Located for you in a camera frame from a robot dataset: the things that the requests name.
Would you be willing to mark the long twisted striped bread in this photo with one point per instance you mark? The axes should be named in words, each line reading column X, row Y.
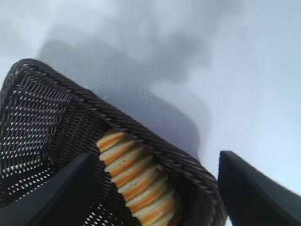
column 138, row 179

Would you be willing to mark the dark brown wicker basket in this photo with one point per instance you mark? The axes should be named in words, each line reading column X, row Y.
column 47, row 122

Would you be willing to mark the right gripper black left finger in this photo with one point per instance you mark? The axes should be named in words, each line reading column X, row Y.
column 54, row 195

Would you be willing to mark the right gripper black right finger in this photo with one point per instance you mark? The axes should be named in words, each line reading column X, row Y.
column 256, row 200

